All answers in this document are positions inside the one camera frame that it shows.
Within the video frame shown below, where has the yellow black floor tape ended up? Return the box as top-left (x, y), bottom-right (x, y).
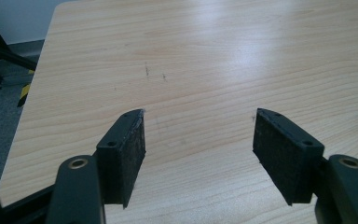
top-left (16, 69), bottom-right (35, 108)

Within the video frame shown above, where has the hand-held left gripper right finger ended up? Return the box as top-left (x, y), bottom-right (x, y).
top-left (252, 107), bottom-right (326, 206)

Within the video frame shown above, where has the black metal stand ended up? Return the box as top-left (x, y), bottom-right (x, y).
top-left (0, 7), bottom-right (39, 90)

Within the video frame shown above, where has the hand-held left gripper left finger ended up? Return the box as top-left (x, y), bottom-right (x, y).
top-left (95, 108), bottom-right (146, 209)

